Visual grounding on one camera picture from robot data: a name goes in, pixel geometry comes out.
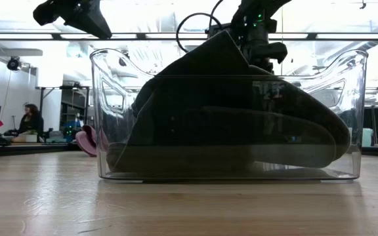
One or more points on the black overhead frame beam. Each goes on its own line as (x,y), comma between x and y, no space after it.
(141,36)

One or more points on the black framed background table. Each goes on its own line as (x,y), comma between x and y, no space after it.
(49,88)

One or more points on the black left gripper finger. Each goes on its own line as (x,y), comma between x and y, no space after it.
(92,19)

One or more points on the person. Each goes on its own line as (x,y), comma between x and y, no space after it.
(31,124)

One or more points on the pale green chair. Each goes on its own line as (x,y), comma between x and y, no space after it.
(367,137)

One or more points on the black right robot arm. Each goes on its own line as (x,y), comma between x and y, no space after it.
(251,6)

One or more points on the black table edge rail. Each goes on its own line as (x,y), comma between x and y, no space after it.
(28,149)

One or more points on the teal desk equipment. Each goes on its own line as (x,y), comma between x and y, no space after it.
(61,134)

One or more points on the clear plastic storage bin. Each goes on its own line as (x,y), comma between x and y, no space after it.
(356,157)

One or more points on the dark green baseball cap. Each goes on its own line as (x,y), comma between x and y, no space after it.
(225,114)

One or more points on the black dome ceiling camera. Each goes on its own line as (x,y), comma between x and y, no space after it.
(122,61)
(13,64)

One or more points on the beige cardboard box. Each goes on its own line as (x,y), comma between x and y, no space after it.
(25,138)

